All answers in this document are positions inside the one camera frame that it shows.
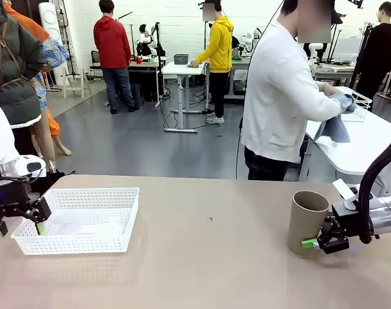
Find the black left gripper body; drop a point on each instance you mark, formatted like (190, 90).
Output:
(9, 196)

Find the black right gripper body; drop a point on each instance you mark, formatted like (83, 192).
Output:
(346, 222)

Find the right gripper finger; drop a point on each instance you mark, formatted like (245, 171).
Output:
(333, 245)
(329, 228)

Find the tan cardboard tube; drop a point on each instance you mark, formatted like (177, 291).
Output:
(305, 222)

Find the grey blue cleaning cloth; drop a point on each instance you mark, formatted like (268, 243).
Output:
(338, 128)

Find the person's right forearm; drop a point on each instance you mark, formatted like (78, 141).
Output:
(327, 104)

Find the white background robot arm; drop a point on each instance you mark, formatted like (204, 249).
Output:
(149, 40)
(251, 37)
(316, 50)

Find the white perforated plastic basket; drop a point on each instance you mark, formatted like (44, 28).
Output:
(86, 238)

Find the dark green small basket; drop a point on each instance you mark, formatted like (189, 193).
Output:
(181, 59)

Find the person's left hand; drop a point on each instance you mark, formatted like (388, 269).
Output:
(327, 88)

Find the white side table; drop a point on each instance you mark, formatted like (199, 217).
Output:
(362, 145)

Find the mannequin in green jacket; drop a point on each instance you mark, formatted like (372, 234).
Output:
(15, 80)

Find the white step stool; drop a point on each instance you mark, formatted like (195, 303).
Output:
(74, 80)

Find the person in white sweater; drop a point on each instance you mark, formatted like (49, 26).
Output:
(272, 96)

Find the mannequin in blue patterned dress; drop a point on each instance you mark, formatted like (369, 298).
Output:
(55, 53)

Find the black office chair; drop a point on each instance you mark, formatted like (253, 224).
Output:
(96, 61)

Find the black tripod stand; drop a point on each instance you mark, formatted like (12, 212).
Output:
(362, 54)

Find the person in black top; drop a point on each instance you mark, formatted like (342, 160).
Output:
(380, 54)

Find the dark work table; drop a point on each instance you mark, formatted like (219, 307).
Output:
(147, 64)

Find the tall white column appliance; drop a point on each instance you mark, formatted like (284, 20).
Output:
(49, 16)

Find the person in red hoodie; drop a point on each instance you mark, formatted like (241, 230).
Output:
(113, 42)

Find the grey work table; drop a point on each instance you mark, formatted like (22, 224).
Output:
(240, 62)

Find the white standing desk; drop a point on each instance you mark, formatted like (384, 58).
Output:
(181, 69)

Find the person in yellow hoodie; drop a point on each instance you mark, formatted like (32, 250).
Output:
(219, 48)

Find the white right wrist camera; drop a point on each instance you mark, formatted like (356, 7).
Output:
(343, 191)

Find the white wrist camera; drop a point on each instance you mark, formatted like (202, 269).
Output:
(343, 191)
(26, 164)

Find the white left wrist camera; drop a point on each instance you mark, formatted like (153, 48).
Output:
(26, 164)

